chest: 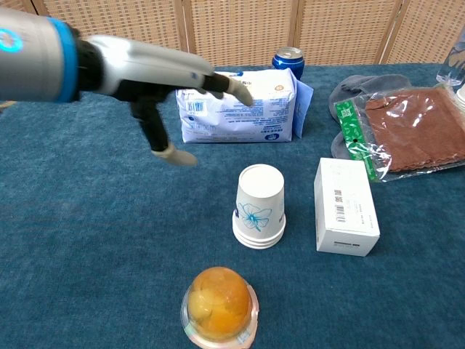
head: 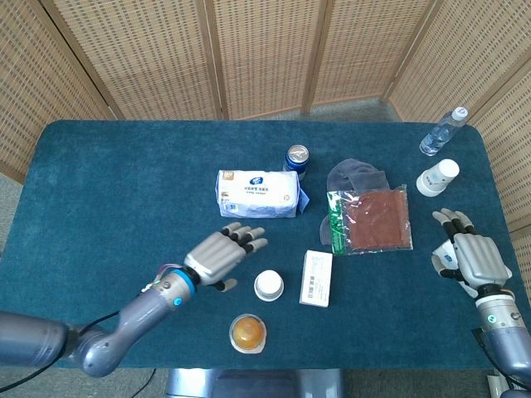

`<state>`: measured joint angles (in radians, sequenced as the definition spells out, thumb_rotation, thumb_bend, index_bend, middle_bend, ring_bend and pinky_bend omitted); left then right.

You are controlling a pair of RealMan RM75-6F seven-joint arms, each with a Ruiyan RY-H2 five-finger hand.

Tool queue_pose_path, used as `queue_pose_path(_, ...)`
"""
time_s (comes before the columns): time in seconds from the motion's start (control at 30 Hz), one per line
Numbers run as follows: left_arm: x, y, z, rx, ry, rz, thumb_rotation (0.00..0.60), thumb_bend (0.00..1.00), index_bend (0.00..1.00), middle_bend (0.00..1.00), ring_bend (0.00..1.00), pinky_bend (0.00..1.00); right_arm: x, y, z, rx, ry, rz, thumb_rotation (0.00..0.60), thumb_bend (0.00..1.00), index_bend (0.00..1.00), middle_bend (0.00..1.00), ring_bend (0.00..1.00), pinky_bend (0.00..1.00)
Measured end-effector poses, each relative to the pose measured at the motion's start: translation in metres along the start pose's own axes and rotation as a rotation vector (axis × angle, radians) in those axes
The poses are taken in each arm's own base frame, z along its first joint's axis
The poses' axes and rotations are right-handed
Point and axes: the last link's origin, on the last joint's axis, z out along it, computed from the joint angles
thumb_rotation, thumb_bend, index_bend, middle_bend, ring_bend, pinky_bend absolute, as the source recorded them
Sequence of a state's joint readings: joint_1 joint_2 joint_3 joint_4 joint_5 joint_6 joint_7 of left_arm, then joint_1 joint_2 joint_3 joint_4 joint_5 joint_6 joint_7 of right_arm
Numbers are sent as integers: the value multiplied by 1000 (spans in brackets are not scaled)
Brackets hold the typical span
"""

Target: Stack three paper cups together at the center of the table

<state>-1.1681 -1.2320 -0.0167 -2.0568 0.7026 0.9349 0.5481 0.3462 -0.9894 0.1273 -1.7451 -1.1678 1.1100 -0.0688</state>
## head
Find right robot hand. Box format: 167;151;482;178
431;207;514;298

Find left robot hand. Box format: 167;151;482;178
183;221;269;292

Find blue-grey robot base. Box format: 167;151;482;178
165;367;345;398

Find white blue tissue pack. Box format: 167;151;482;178
216;168;310;219

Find orange fruit jelly cup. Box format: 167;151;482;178
228;313;267;354

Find white cardboard box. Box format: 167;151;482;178
299;250;334;308

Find brown cloth in clear bag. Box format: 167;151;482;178
326;185;414;256

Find blue drink can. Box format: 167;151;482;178
283;144;311;180

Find clear plastic water bottle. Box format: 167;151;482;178
419;106;470;158

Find teal tablecloth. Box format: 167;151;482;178
0;119;531;370

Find grey socks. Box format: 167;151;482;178
319;158;391;250

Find woven rattan folding screen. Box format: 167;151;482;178
0;0;531;291

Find black cable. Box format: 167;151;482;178
0;310;122;385
133;367;158;398

